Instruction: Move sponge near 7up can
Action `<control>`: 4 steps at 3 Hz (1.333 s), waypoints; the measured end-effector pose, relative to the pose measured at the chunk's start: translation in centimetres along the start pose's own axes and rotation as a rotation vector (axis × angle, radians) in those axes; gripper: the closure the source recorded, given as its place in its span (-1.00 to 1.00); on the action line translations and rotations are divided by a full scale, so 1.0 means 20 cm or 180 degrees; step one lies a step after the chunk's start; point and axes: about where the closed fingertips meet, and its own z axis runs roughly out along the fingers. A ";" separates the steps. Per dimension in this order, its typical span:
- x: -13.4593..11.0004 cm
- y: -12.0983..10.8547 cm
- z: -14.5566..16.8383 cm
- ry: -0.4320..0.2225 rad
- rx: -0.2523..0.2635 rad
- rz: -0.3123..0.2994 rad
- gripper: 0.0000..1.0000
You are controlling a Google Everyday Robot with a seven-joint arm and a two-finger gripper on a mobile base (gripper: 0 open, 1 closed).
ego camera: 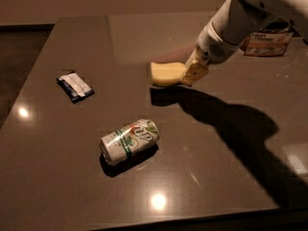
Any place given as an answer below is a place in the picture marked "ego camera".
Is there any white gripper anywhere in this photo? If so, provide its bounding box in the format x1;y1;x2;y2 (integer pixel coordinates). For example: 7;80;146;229
180;19;241;87

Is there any yellow sponge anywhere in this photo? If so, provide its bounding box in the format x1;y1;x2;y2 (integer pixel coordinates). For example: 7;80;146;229
150;63;186;87

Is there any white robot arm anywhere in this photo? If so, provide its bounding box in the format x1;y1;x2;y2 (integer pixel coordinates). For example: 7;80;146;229
180;0;308;86

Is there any white green 7up can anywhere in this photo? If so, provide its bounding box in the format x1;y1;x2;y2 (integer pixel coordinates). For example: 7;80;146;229
100;119;159;166

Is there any black-lidded snack jar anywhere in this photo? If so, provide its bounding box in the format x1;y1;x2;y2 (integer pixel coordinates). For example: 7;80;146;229
241;22;294;57

